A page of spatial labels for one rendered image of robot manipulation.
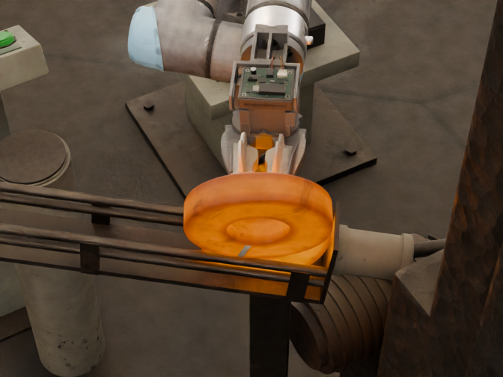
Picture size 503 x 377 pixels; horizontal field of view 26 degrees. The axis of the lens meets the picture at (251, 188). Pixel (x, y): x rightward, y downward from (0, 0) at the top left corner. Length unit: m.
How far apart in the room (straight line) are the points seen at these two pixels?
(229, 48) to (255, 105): 0.23
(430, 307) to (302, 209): 0.17
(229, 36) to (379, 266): 0.34
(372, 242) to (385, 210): 0.95
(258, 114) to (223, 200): 0.12
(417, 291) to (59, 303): 0.91
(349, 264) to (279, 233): 0.15
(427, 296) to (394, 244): 0.27
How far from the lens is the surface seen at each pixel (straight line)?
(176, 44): 1.36
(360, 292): 1.43
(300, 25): 1.24
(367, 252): 1.27
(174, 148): 2.30
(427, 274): 1.03
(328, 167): 2.26
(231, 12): 2.04
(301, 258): 1.29
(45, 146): 1.64
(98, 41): 2.59
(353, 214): 2.21
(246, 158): 1.15
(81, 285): 1.81
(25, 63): 1.65
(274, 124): 1.15
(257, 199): 1.06
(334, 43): 2.11
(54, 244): 1.29
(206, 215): 1.09
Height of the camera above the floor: 1.69
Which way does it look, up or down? 49 degrees down
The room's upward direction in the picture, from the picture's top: straight up
